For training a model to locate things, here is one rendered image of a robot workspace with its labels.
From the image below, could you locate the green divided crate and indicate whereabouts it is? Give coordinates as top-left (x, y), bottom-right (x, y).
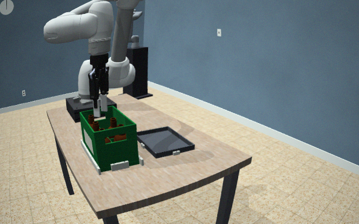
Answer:
top-left (80, 106), bottom-right (139, 172)

